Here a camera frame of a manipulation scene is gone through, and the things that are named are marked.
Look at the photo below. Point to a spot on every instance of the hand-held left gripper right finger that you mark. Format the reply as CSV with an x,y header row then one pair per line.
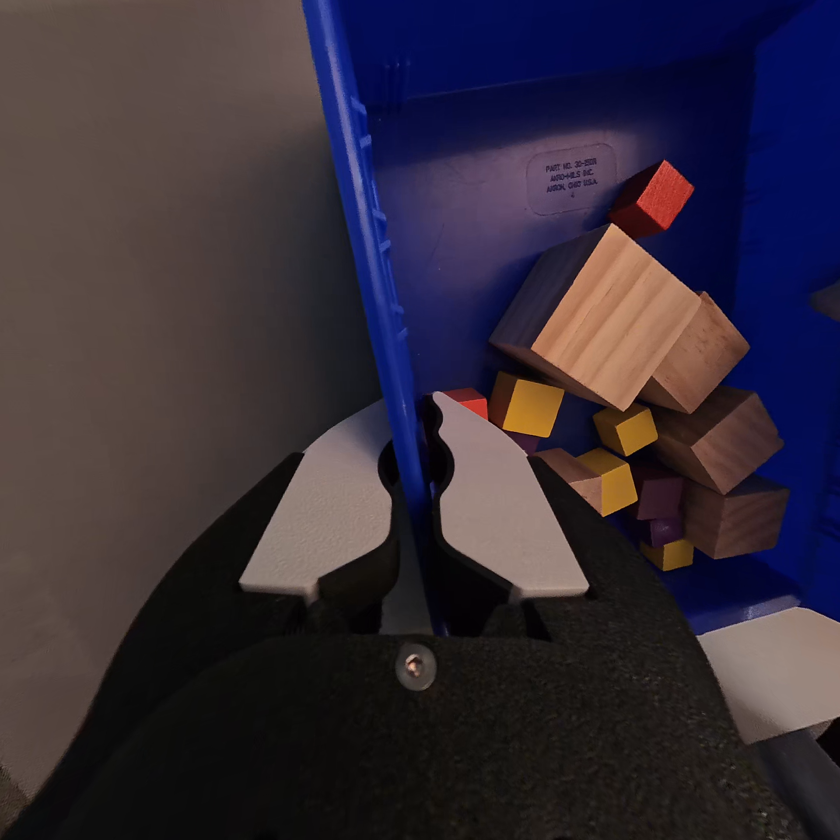
x,y
505,518

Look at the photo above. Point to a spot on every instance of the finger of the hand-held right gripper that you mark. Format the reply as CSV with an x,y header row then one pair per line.
x,y
830,302

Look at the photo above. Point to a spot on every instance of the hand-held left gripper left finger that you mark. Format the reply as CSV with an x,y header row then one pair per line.
x,y
328,518

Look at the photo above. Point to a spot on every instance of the pile of wooden cubes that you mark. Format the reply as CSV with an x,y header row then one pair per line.
x,y
610,315

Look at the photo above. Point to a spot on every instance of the blue plastic box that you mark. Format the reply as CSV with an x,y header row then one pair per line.
x,y
459,229

